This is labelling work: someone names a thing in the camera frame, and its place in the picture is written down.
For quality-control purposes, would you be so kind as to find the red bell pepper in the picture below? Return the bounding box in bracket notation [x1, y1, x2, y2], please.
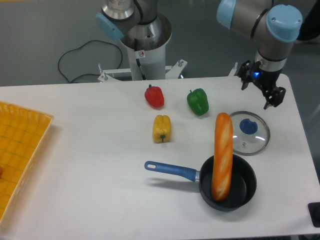
[144, 84, 165, 109]

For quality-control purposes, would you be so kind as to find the green bell pepper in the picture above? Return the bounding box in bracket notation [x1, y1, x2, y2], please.
[187, 88, 209, 116]

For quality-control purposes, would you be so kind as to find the black device at table edge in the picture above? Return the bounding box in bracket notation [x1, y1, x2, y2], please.
[307, 202, 320, 228]

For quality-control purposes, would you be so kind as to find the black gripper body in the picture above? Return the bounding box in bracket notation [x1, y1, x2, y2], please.
[251, 61, 282, 93]

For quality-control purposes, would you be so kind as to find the yellow plastic basket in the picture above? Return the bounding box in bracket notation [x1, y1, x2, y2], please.
[0, 101, 54, 221]

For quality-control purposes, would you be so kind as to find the black cable on floor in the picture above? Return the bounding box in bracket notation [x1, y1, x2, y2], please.
[57, 39, 124, 84]

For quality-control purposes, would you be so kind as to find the dark pot blue handle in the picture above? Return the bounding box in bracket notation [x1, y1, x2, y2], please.
[144, 154, 257, 212]

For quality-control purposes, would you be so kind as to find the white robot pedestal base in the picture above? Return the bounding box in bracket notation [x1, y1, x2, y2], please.
[96, 13, 188, 81]

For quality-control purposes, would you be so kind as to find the glass pot lid blue knob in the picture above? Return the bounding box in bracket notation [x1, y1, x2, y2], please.
[228, 110, 271, 157]

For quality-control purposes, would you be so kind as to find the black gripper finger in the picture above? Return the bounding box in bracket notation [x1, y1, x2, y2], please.
[263, 86, 286, 110]
[237, 60, 253, 90]

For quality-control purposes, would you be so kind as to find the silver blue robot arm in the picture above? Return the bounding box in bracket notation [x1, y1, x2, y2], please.
[95, 0, 303, 107]

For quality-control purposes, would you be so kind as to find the yellow bell pepper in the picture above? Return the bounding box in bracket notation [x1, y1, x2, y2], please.
[152, 115, 172, 144]

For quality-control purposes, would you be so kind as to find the orange baguette bread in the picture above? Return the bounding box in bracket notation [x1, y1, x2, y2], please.
[211, 112, 233, 202]

